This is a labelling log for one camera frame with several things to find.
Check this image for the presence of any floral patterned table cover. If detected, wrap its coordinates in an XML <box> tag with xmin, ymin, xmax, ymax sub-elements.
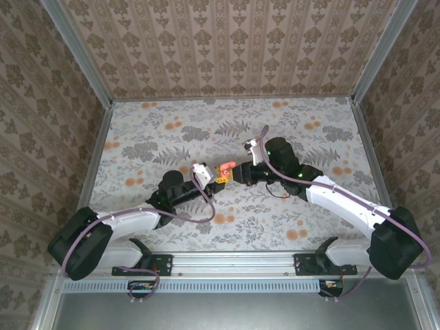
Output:
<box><xmin>77</xmin><ymin>97</ymin><xmax>396</xmax><ymax>252</ymax></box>

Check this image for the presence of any grey metal sheet panel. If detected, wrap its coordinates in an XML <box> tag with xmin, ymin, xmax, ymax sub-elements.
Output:
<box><xmin>29</xmin><ymin>274</ymin><xmax>440</xmax><ymax>330</ymax></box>

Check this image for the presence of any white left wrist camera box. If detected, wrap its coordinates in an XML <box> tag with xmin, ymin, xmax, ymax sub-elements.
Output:
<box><xmin>190</xmin><ymin>162</ymin><xmax>213</xmax><ymax>186</ymax></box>

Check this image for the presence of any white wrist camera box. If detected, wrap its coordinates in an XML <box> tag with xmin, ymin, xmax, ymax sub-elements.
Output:
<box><xmin>190</xmin><ymin>162</ymin><xmax>213</xmax><ymax>186</ymax></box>
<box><xmin>241</xmin><ymin>137</ymin><xmax>266</xmax><ymax>166</ymax></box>

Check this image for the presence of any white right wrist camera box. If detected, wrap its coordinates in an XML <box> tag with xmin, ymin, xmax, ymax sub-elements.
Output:
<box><xmin>241</xmin><ymin>137</ymin><xmax>266</xmax><ymax>166</ymax></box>

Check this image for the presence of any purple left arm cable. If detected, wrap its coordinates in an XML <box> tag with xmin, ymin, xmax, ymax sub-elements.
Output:
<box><xmin>63</xmin><ymin>171</ymin><xmax>217</xmax><ymax>303</ymax></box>

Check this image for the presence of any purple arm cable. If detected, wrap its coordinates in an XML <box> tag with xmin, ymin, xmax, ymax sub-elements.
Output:
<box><xmin>259</xmin><ymin>125</ymin><xmax>434</xmax><ymax>303</ymax></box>
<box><xmin>63</xmin><ymin>171</ymin><xmax>217</xmax><ymax>303</ymax></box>

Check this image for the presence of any thin black wire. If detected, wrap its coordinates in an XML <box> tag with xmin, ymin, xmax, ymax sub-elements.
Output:
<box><xmin>265</xmin><ymin>181</ymin><xmax>288</xmax><ymax>199</ymax></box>

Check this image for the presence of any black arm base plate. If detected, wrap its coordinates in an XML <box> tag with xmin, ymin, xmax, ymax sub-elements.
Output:
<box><xmin>111</xmin><ymin>253</ymin><xmax>174</xmax><ymax>277</ymax></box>
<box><xmin>294</xmin><ymin>253</ymin><xmax>358</xmax><ymax>276</ymax></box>

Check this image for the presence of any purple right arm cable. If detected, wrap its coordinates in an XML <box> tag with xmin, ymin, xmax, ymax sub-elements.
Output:
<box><xmin>259</xmin><ymin>125</ymin><xmax>434</xmax><ymax>303</ymax></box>

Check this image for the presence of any aluminium front rail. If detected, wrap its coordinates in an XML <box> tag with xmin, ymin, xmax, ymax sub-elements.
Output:
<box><xmin>51</xmin><ymin>250</ymin><xmax>422</xmax><ymax>278</ymax></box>

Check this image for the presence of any aluminium side rail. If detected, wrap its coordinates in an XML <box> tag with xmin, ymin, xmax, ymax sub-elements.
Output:
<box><xmin>350</xmin><ymin>99</ymin><xmax>407</xmax><ymax>250</ymax></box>
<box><xmin>64</xmin><ymin>101</ymin><xmax>114</xmax><ymax>252</ymax></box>

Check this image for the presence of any grey slotted cable duct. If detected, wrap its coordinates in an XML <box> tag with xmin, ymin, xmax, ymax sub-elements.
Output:
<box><xmin>63</xmin><ymin>278</ymin><xmax>344</xmax><ymax>294</ymax></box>

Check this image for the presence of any black cable connector mount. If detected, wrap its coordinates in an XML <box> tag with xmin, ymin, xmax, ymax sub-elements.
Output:
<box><xmin>126</xmin><ymin>280</ymin><xmax>160</xmax><ymax>299</ymax></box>
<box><xmin>318</xmin><ymin>278</ymin><xmax>344</xmax><ymax>298</ymax></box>

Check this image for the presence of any aluminium frame post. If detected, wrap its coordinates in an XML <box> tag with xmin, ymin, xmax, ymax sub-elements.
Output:
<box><xmin>350</xmin><ymin>0</ymin><xmax>419</xmax><ymax>105</ymax></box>
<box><xmin>41</xmin><ymin>0</ymin><xmax>114</xmax><ymax>109</ymax></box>

